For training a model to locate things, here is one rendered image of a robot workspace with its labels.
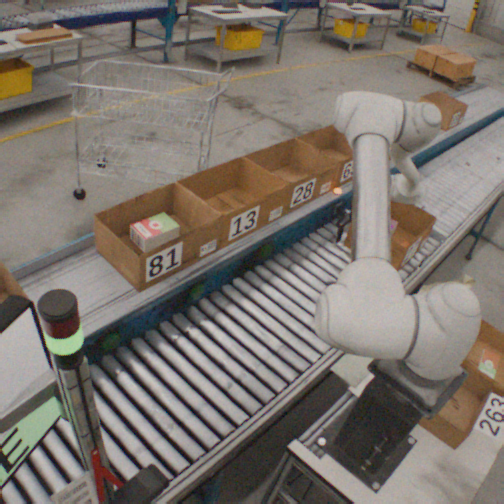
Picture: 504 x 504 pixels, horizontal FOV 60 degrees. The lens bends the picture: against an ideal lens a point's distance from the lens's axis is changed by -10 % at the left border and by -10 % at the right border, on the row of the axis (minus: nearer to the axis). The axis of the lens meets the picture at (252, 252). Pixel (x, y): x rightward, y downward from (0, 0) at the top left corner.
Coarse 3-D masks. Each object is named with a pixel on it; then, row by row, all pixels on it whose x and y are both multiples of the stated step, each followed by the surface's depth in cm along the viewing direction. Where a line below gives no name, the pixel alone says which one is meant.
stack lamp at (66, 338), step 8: (72, 320) 54; (48, 328) 53; (56, 328) 53; (64, 328) 54; (72, 328) 55; (80, 328) 57; (48, 336) 55; (56, 336) 54; (64, 336) 54; (72, 336) 55; (80, 336) 57; (48, 344) 56; (56, 344) 55; (64, 344) 55; (72, 344) 56; (80, 344) 58; (56, 352) 56; (64, 352) 56; (72, 352) 57
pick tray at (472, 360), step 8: (480, 328) 185; (488, 328) 183; (496, 328) 180; (480, 336) 187; (488, 336) 184; (496, 336) 181; (480, 344) 185; (488, 344) 185; (496, 344) 183; (472, 352) 180; (480, 352) 181; (496, 352) 182; (464, 360) 164; (472, 360) 177; (480, 360) 177; (472, 368) 163; (488, 376) 160; (496, 376) 171; (496, 384) 158; (496, 392) 159
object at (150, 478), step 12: (144, 468) 95; (156, 468) 96; (132, 480) 92; (144, 480) 93; (156, 480) 93; (168, 480) 94; (120, 492) 90; (132, 492) 90; (144, 492) 91; (156, 492) 92
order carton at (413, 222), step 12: (396, 204) 240; (408, 204) 235; (396, 216) 242; (408, 216) 238; (420, 216) 233; (432, 216) 228; (396, 228) 242; (408, 228) 240; (420, 228) 235; (348, 240) 222; (396, 240) 233; (408, 240) 235; (420, 240) 219; (396, 252) 206; (396, 264) 208
